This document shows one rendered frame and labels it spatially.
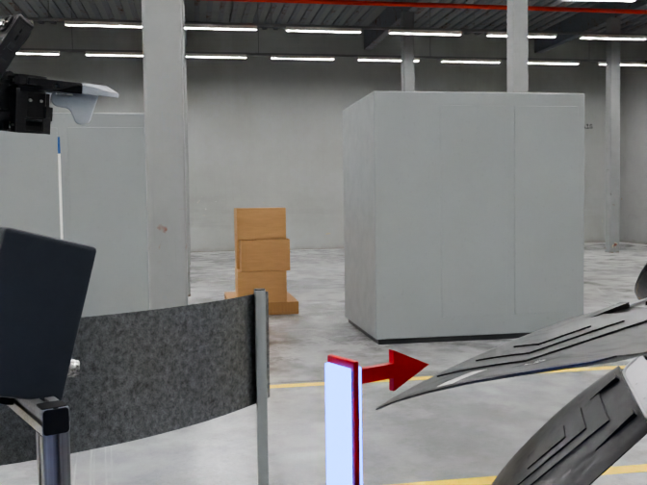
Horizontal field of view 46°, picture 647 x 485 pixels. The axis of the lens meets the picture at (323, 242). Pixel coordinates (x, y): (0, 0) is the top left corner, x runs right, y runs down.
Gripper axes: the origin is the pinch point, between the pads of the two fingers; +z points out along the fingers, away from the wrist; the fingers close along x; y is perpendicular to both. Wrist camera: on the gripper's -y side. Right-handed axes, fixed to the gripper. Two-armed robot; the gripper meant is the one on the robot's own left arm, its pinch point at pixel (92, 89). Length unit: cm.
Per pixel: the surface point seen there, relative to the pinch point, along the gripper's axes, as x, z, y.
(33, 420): 29, -23, 39
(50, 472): 34, -23, 43
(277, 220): -508, 542, 107
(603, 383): 80, 11, 26
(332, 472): 81, -32, 22
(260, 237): -517, 526, 127
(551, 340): 84, -13, 17
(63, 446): 34, -22, 41
